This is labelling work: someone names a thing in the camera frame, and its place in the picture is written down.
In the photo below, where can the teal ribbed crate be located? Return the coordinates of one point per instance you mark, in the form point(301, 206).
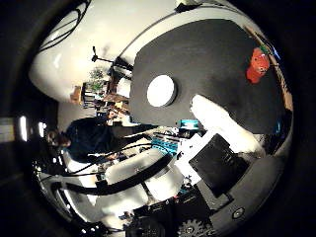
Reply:
point(164, 145)

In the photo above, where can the person in dark clothes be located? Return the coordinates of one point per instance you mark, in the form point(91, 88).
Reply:
point(87, 138)

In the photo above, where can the black tripod stand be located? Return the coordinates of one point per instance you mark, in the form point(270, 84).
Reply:
point(108, 61)

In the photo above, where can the orange drink bottle green cap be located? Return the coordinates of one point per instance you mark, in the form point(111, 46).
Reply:
point(257, 65)

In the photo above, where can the white round disc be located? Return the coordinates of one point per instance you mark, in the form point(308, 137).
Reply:
point(161, 91)

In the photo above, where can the shelf with green plants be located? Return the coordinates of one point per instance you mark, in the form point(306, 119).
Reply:
point(97, 87)

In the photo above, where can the small teal box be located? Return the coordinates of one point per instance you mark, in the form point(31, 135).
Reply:
point(189, 124)

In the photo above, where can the black table mat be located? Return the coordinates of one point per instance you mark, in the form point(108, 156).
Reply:
point(204, 56)

